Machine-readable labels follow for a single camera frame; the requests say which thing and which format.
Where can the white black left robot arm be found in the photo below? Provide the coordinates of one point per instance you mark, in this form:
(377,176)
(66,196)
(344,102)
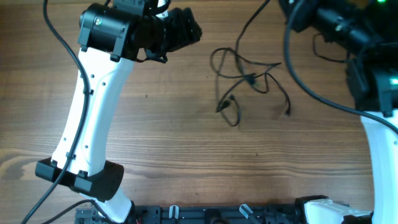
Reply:
(111,35)

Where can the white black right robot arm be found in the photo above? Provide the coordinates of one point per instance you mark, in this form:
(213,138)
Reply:
(369,35)

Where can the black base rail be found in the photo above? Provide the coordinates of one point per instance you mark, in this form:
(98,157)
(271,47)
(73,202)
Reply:
(273,213)

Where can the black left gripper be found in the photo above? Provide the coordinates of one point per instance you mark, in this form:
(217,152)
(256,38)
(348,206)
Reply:
(185,28)

